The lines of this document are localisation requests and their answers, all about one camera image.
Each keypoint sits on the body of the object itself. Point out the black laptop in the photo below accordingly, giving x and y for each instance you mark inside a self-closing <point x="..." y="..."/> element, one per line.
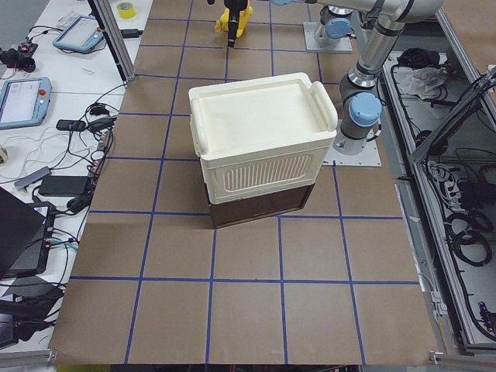
<point x="25" y="232"/>

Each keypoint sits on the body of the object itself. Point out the blue teach pendant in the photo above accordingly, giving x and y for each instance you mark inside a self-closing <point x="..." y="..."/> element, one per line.
<point x="24" y="102"/>
<point x="82" y="35"/>

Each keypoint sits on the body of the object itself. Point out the aluminium side rail frame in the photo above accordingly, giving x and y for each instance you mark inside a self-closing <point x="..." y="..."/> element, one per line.
<point x="447" y="145"/>

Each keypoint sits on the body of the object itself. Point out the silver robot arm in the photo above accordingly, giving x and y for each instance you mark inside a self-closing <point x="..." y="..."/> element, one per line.
<point x="330" y="34"/>
<point x="360" y="80"/>

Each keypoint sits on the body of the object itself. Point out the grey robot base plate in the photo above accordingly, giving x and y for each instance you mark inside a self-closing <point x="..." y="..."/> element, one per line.
<point x="367" y="157"/>

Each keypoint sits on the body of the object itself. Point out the cream plastic storage box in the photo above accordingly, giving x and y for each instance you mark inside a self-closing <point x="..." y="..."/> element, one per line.
<point x="261" y="136"/>

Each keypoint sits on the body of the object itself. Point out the blue teach pendant upper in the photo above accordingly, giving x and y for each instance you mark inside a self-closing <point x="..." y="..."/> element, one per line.
<point x="82" y="35"/>

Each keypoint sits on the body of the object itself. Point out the blue teach pendant lower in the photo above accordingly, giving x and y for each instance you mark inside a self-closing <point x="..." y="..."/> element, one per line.
<point x="24" y="102"/>

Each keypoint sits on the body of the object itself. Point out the yellow tape roll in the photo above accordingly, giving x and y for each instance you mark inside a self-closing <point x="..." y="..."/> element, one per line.
<point x="126" y="10"/>

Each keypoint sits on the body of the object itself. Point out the black power adapter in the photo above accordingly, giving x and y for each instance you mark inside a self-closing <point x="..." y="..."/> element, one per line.
<point x="63" y="186"/>

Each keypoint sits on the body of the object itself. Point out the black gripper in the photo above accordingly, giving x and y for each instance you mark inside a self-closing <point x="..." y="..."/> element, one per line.
<point x="235" y="8"/>

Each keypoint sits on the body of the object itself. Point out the dark wooden drawer cabinet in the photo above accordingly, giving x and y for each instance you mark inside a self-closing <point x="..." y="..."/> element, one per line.
<point x="231" y="213"/>

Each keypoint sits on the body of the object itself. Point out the crumpled white cloth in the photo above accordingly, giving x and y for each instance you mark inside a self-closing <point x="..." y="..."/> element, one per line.
<point x="425" y="83"/>

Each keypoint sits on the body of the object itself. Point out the aluminium frame post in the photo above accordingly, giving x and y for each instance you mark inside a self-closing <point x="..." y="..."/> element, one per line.
<point x="103" y="13"/>

